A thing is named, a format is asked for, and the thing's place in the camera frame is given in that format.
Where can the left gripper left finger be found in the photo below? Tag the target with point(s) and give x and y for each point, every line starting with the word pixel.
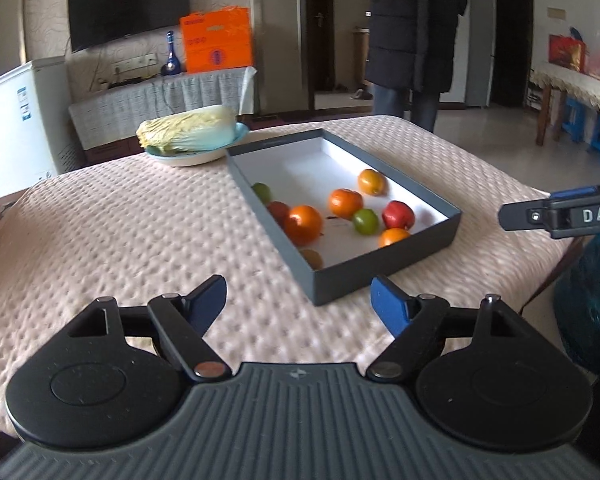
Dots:
pixel 181 322

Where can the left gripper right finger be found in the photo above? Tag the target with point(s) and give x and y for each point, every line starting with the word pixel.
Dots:
pixel 414 322

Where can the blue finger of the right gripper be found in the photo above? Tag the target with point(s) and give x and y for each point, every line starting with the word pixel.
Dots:
pixel 522 216

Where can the red tomato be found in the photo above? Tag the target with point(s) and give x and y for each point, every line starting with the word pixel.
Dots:
pixel 393 235

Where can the dark red fruit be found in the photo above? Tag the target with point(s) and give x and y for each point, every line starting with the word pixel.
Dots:
pixel 398 215

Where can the brown kiwi like fruit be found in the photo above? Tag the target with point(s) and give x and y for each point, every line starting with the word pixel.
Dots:
pixel 313 258

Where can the orange kumquat fruit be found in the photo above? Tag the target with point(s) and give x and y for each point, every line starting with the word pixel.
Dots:
pixel 343 203

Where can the small red fruit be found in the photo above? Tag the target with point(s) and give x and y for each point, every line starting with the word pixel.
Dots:
pixel 279 211

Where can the yellow orange fruit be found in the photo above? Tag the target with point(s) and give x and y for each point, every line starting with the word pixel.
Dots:
pixel 372 182

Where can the orange tomato with stem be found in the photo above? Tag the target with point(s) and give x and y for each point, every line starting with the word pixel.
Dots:
pixel 303 225

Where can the green fruit with stem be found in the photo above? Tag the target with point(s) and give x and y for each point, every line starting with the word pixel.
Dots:
pixel 263 192

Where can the teal plastic bag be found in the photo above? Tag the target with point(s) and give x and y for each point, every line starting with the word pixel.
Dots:
pixel 577 308

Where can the pink quilted table cover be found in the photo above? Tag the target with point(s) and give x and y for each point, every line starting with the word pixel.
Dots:
pixel 134 229

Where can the grey white cardboard box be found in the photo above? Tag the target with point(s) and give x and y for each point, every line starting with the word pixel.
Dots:
pixel 303 169

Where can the light blue plate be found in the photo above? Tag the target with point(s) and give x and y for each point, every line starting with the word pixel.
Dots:
pixel 190 159

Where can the red gift bag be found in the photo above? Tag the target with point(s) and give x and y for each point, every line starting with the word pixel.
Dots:
pixel 567 52

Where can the napa cabbage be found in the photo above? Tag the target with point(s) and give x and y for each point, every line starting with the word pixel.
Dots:
pixel 204 129

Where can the tv stand with cloth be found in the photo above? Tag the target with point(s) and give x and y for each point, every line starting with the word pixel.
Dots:
pixel 115 114

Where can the person in black coat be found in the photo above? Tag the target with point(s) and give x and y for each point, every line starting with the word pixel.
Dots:
pixel 410 59

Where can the white chest freezer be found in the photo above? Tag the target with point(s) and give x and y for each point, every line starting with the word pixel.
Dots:
pixel 37 140

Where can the blue glass bottle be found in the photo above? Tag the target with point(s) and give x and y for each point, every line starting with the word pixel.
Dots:
pixel 173 65

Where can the orange gift box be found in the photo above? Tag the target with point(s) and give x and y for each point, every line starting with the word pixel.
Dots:
pixel 217 40

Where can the black wall television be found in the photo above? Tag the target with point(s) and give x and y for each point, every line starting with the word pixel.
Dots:
pixel 96 22

